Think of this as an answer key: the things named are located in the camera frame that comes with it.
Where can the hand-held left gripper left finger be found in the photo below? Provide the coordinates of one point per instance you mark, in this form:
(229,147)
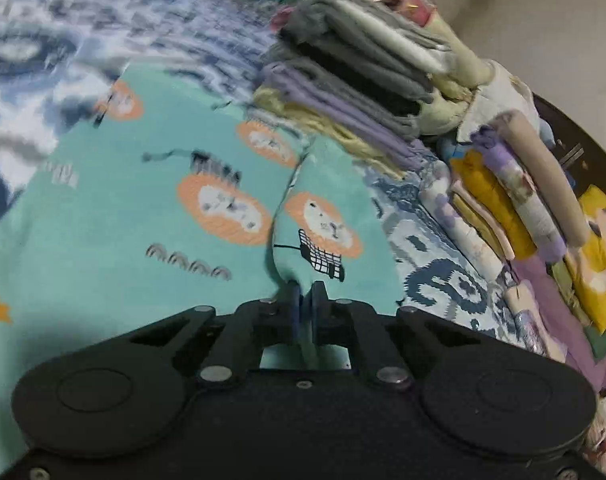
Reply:
(295,315)

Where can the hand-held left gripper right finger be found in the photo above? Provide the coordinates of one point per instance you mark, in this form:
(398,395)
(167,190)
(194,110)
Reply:
(319,315)

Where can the teal lion print shirt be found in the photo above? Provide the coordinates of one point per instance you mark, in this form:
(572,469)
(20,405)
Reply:
(133,240)

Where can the stack of folded colourful clothes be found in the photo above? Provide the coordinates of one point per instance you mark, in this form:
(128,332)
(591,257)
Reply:
(533,180)

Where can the stack of folded grey clothes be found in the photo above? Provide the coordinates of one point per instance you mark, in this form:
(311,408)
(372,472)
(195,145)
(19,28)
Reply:
(358,60)

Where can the blue patterned bedsheet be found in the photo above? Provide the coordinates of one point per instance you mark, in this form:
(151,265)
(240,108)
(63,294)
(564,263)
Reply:
(433,260)

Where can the cream folded garment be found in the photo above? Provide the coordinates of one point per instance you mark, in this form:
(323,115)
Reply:
(515,297)

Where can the white floral folded garment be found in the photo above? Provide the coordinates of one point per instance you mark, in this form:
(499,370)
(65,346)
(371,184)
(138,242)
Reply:
(530,332)

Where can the purple quilt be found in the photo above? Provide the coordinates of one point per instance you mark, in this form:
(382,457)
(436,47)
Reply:
(553,310)

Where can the olive floral cloth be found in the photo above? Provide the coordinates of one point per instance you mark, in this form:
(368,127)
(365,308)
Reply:
(565,285)

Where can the dark green pillow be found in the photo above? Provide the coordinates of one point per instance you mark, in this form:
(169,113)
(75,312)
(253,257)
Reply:
(600,342)

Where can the yellow cartoon pillow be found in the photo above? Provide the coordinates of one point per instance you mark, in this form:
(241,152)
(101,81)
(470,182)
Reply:
(603,260)

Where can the light blue soft toy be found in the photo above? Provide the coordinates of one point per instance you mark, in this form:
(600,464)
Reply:
(547,135)

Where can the cream quilted blanket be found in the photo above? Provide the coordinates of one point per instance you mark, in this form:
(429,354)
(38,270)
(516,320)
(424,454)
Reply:
(503,90)

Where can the dark wooden headboard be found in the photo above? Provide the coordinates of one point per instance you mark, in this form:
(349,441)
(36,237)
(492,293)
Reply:
(588,160)

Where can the pink floral cloth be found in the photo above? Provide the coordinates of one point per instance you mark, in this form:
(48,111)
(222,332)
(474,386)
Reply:
(413,7)

